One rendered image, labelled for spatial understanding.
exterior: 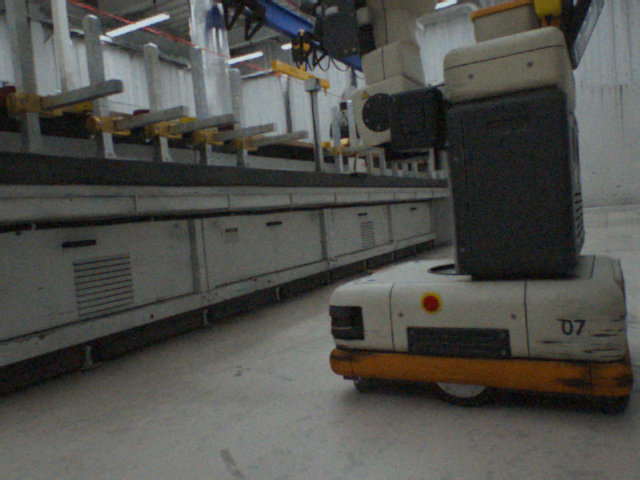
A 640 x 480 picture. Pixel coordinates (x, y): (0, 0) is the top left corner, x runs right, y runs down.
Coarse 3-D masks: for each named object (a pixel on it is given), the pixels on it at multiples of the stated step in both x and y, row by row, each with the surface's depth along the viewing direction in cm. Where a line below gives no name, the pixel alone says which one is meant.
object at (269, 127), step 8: (248, 128) 208; (256, 128) 207; (264, 128) 205; (272, 128) 203; (216, 136) 216; (224, 136) 214; (232, 136) 212; (240, 136) 211; (248, 136) 212; (192, 144) 222
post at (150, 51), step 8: (144, 48) 191; (152, 48) 191; (144, 56) 191; (152, 56) 190; (152, 64) 190; (152, 72) 190; (152, 80) 191; (160, 80) 193; (152, 88) 191; (160, 88) 193; (152, 96) 191; (160, 96) 193; (152, 104) 192; (160, 104) 193; (160, 144) 192; (160, 152) 192
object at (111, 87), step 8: (112, 80) 137; (120, 80) 139; (80, 88) 143; (88, 88) 141; (96, 88) 140; (104, 88) 139; (112, 88) 137; (120, 88) 139; (56, 96) 147; (64, 96) 146; (72, 96) 145; (80, 96) 143; (88, 96) 142; (96, 96) 142; (104, 96) 142; (48, 104) 149; (56, 104) 148; (64, 104) 147; (72, 104) 148; (8, 112) 157; (16, 120) 158
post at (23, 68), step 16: (16, 0) 147; (16, 16) 146; (16, 32) 146; (16, 48) 147; (16, 64) 148; (32, 64) 150; (16, 80) 148; (32, 80) 149; (32, 128) 149; (32, 144) 148
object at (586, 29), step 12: (564, 0) 119; (588, 0) 120; (600, 0) 132; (564, 12) 122; (576, 12) 121; (588, 12) 123; (600, 12) 140; (564, 24) 132; (576, 24) 121; (588, 24) 130; (564, 36) 123; (576, 36) 122; (588, 36) 138; (576, 48) 129; (576, 60) 138
